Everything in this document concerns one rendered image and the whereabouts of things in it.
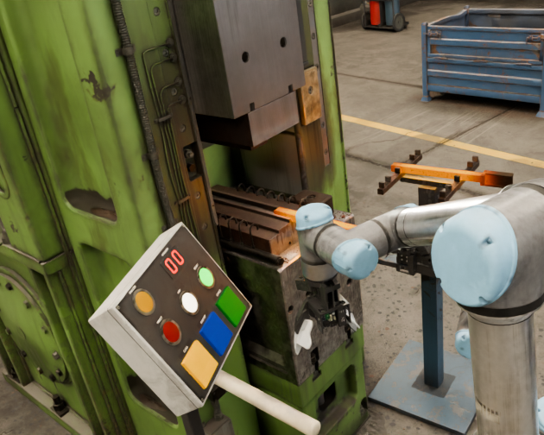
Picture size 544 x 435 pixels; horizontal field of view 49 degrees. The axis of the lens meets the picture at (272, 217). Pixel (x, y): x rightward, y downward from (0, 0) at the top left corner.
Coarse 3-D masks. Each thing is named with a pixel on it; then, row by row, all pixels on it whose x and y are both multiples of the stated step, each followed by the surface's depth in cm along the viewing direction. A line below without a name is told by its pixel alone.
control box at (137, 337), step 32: (160, 256) 131; (192, 256) 140; (128, 288) 120; (160, 288) 127; (192, 288) 134; (224, 288) 143; (96, 320) 117; (128, 320) 116; (160, 320) 122; (192, 320) 130; (224, 320) 138; (128, 352) 119; (160, 352) 119; (224, 352) 133; (160, 384) 121; (192, 384) 121
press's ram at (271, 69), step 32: (192, 0) 144; (224, 0) 141; (256, 0) 149; (288, 0) 158; (192, 32) 148; (224, 32) 144; (256, 32) 152; (288, 32) 161; (192, 64) 154; (224, 64) 146; (256, 64) 154; (288, 64) 164; (192, 96) 159; (224, 96) 151; (256, 96) 157
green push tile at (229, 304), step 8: (224, 296) 141; (232, 296) 144; (216, 304) 138; (224, 304) 140; (232, 304) 142; (240, 304) 144; (224, 312) 139; (232, 312) 141; (240, 312) 143; (232, 320) 139
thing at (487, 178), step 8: (392, 168) 208; (408, 168) 204; (416, 168) 202; (424, 168) 201; (432, 168) 200; (440, 168) 200; (448, 168) 199; (440, 176) 198; (448, 176) 197; (464, 176) 194; (472, 176) 192; (480, 176) 190; (488, 176) 190; (496, 176) 188; (504, 176) 186; (512, 176) 186; (480, 184) 191; (488, 184) 191; (496, 184) 190; (504, 184) 188
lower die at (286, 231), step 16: (224, 192) 202; (240, 192) 202; (224, 208) 194; (240, 208) 192; (288, 208) 187; (224, 224) 186; (272, 224) 179; (288, 224) 179; (240, 240) 183; (256, 240) 177; (272, 240) 174; (288, 240) 180
